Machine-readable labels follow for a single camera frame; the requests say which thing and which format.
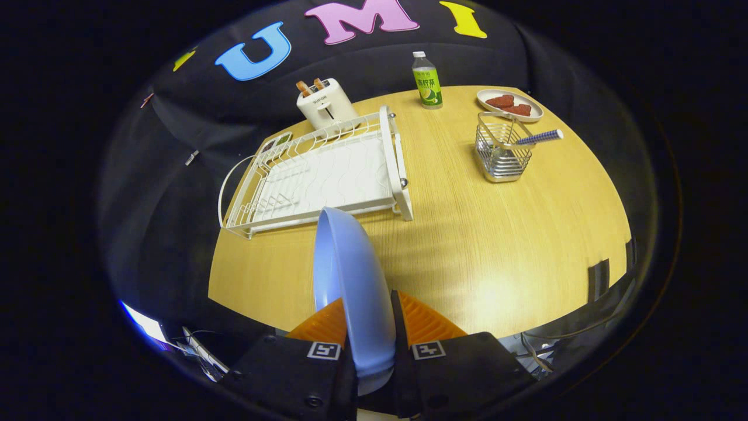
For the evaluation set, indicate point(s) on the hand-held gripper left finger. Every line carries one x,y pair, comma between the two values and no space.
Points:
292,380

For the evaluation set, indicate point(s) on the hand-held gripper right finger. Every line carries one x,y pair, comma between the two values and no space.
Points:
461,374

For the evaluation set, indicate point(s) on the light blue plate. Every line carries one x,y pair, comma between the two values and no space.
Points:
356,292

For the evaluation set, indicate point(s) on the white plate with meat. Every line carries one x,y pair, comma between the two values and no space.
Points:
529,100

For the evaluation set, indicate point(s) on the silver clip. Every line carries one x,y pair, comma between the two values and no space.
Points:
192,158

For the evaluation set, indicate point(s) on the red meat piece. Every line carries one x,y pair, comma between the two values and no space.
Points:
501,101
519,110

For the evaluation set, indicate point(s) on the white toaster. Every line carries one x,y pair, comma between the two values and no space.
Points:
327,108

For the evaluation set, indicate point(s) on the brown toast slice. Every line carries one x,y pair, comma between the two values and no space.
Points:
304,89
319,84

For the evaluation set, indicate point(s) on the green drink bottle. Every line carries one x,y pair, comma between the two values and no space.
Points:
428,82

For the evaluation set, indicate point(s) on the red clip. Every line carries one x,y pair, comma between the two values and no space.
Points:
146,100

